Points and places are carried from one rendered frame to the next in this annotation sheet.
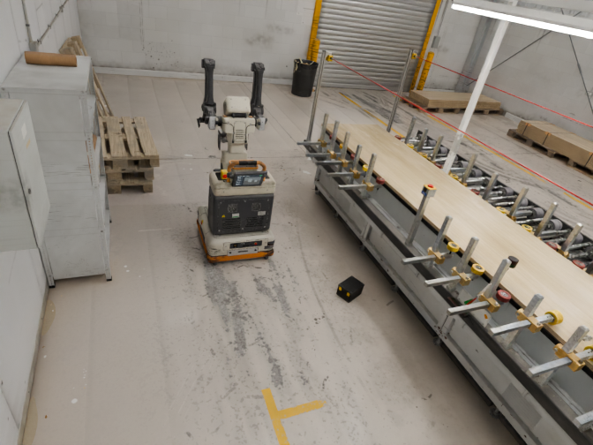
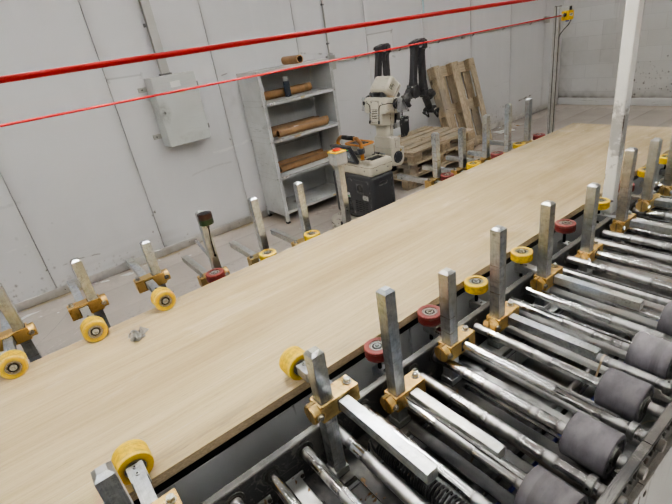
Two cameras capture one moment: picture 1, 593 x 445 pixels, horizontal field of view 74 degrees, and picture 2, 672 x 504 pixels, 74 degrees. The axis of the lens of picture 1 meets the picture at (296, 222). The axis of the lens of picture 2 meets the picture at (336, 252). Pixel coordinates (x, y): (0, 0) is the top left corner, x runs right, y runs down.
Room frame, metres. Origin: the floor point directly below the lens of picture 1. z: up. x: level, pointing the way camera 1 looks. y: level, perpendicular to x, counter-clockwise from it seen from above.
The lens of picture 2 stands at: (2.23, -3.11, 1.73)
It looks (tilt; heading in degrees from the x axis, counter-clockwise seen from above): 26 degrees down; 83
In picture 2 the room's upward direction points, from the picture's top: 9 degrees counter-clockwise
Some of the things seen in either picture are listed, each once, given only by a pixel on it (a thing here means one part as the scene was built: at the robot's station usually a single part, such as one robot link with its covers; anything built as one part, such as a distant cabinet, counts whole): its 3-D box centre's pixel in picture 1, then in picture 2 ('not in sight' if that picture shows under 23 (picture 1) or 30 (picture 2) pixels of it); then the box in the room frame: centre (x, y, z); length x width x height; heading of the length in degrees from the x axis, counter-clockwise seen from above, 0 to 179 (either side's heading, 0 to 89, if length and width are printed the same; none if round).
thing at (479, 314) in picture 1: (473, 306); not in sight; (1.92, -1.21, 0.75); 0.26 x 0.01 x 0.10; 27
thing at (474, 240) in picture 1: (461, 266); (263, 244); (2.13, -1.13, 0.90); 0.04 x 0.04 x 0.48; 27
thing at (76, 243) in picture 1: (70, 172); (297, 141); (2.61, 1.81, 0.78); 0.90 x 0.45 x 1.55; 27
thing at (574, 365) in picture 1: (567, 357); (88, 306); (1.44, -1.48, 0.95); 0.14 x 0.06 x 0.05; 27
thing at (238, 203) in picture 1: (240, 197); (365, 180); (3.03, 0.54, 0.59); 0.55 x 0.34 x 0.83; 117
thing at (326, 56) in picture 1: (319, 98); (557, 82); (4.43, 0.00, 1.20); 0.15 x 0.12 x 1.00; 27
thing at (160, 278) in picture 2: (528, 320); (152, 280); (1.67, -1.37, 0.95); 0.14 x 0.06 x 0.05; 27
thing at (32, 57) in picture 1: (51, 59); (291, 59); (2.70, 1.87, 1.59); 0.30 x 0.08 x 0.08; 117
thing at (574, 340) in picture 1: (559, 358); (98, 312); (1.46, -1.47, 0.90); 0.04 x 0.04 x 0.48; 27
